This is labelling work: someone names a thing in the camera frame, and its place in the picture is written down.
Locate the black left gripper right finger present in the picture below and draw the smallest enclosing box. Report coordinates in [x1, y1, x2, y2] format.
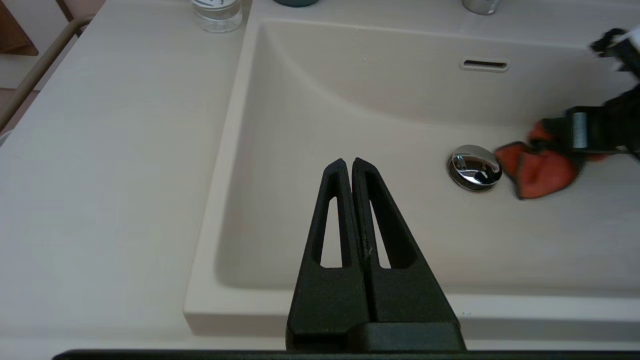
[352, 157, 459, 325]

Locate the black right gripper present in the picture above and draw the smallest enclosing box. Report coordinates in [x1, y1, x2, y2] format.
[542, 90, 640, 158]

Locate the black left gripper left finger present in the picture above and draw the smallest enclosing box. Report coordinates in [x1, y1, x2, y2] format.
[286, 158, 372, 351]

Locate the chrome faucet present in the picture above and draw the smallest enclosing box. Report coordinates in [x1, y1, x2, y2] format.
[461, 0, 501, 16]

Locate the beige sink basin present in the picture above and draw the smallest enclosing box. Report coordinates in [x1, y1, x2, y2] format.
[182, 10, 640, 337]

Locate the chrome drain stopper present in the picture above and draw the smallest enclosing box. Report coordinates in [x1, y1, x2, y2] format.
[447, 144, 503, 192]

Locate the empty clear plastic bottle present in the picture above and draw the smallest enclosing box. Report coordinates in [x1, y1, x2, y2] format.
[191, 0, 244, 34]

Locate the brass towel rail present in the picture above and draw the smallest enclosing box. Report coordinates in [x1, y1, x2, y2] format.
[0, 15, 95, 133]

